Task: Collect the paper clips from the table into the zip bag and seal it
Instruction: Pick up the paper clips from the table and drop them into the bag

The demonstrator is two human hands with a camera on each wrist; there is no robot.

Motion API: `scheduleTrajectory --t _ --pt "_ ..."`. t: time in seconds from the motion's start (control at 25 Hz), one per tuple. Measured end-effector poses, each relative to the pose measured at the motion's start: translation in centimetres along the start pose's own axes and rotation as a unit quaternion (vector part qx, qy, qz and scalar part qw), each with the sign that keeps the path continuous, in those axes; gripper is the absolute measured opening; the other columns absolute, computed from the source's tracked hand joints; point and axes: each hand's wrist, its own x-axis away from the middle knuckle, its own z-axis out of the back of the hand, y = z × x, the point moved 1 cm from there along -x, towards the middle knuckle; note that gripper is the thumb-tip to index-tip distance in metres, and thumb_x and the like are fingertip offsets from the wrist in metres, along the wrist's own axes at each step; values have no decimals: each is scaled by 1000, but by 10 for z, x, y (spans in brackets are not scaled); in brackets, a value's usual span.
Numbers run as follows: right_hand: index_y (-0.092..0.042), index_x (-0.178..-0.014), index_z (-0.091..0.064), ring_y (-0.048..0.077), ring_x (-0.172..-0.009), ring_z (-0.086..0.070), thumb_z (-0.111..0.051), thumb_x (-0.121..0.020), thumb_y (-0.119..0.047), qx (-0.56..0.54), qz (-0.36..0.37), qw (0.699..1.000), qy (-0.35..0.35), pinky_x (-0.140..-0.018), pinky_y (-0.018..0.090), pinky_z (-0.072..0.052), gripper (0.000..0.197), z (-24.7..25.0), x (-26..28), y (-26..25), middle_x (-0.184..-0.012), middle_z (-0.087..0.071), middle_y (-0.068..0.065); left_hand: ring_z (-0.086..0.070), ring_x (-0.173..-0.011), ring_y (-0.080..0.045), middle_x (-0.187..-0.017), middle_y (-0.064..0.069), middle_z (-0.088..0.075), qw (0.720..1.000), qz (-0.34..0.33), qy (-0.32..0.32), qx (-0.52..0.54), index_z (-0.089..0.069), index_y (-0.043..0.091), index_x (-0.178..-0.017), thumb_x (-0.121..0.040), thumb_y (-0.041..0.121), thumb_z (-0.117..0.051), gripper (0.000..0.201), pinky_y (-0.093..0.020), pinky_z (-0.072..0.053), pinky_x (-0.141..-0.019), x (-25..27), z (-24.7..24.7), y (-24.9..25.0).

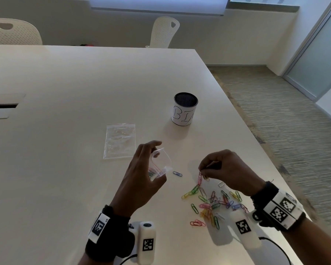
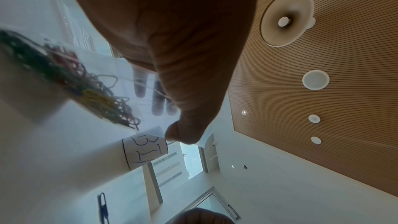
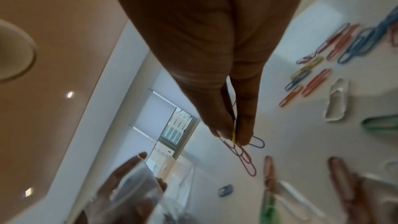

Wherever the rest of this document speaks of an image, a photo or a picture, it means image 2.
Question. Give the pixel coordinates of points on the person's right hand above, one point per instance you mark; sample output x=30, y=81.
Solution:
x=205, y=217

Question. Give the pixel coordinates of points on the person's left hand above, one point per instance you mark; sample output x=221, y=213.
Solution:
x=174, y=21

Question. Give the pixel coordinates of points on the clear plastic bag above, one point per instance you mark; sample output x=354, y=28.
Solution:
x=102, y=65

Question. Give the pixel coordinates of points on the white handwritten paper label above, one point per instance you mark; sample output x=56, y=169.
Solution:
x=143, y=151

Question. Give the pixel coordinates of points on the blue paper clip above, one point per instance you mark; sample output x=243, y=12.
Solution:
x=103, y=208

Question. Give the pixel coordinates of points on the large round ceiling lamp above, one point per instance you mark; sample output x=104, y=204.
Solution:
x=279, y=31

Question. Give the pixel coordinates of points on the pile of coloured paper clips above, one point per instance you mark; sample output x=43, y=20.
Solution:
x=71, y=80

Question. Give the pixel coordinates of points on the small round white ceiling light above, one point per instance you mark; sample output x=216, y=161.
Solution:
x=314, y=118
x=316, y=140

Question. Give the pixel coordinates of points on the medium round white ceiling light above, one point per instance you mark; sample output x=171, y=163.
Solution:
x=316, y=80

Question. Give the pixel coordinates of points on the glass door with metal frame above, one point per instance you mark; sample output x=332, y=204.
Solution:
x=202, y=201

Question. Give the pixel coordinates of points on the tall window with grey frame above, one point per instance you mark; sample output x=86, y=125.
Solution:
x=174, y=166

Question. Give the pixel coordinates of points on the white arched wall niche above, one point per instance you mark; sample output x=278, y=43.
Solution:
x=210, y=154

